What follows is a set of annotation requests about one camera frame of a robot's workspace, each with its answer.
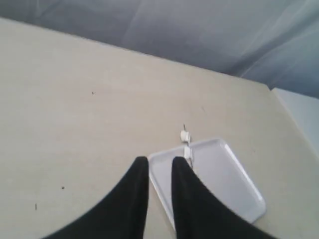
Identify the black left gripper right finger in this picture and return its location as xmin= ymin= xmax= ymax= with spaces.
xmin=171 ymin=157 xmax=273 ymax=239

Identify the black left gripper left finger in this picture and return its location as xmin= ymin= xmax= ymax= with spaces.
xmin=48 ymin=156 xmax=149 ymax=239

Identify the thin metal skewer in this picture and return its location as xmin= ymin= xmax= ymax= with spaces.
xmin=183 ymin=125 xmax=193 ymax=169

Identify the white marshmallow piece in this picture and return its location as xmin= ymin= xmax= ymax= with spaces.
xmin=180 ymin=130 xmax=191 ymax=143
xmin=184 ymin=146 xmax=192 ymax=159

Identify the white marshmallow top piece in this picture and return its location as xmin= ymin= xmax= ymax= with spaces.
xmin=180 ymin=130 xmax=191 ymax=143

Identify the white rectangular plastic tray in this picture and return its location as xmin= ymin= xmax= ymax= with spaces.
xmin=148 ymin=138 xmax=266 ymax=225

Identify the white backdrop curtain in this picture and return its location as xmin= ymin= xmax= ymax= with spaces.
xmin=0 ymin=0 xmax=319 ymax=97

